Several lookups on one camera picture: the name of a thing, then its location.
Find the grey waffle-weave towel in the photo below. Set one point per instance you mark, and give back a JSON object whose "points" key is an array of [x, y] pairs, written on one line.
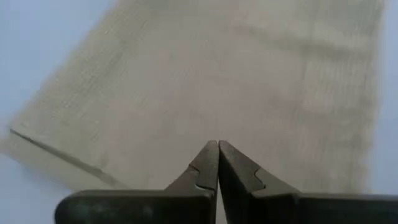
{"points": [[202, 77]]}

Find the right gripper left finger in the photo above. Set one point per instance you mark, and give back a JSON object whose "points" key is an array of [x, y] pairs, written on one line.
{"points": [[140, 207]]}

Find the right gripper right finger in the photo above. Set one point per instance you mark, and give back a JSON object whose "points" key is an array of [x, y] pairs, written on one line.
{"points": [[280, 208]]}

